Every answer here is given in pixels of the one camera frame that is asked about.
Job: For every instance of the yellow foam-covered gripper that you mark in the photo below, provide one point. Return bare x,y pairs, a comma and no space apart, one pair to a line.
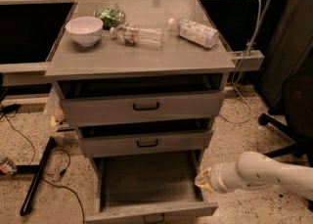
216,178

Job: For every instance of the grey bottom drawer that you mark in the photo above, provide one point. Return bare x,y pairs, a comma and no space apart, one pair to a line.
149,189

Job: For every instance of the grey drawer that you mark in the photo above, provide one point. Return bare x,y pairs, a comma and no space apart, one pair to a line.
149,189
140,99
145,138

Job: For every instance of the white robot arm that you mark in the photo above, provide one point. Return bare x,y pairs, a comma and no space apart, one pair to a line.
253,171

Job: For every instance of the grey middle drawer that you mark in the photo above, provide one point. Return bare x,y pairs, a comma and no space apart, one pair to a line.
145,138

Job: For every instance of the grey drawer cabinet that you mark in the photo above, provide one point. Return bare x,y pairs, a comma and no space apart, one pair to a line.
110,59

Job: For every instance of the grey top drawer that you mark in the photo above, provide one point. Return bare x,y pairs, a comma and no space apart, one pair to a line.
140,99

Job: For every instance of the black office chair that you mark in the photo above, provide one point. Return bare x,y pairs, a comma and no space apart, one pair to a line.
297,97

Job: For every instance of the white labelled plastic bottle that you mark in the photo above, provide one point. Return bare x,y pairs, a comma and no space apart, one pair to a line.
198,33

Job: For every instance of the black floor bar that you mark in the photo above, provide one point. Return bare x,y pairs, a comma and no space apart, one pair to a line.
27,203

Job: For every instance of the clear plastic bag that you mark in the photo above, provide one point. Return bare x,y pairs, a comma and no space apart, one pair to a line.
54,121

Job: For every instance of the clear plastic bottle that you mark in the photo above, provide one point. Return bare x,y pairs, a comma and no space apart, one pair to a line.
137,34

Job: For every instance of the glass bowl with greens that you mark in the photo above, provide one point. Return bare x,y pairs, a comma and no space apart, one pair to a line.
110,17

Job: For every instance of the white bowl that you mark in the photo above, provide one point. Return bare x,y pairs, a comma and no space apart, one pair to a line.
86,31

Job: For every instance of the small object on floor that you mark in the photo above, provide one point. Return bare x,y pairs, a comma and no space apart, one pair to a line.
7,166

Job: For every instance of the grey side rail bracket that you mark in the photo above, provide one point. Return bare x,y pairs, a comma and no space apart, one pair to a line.
251,62

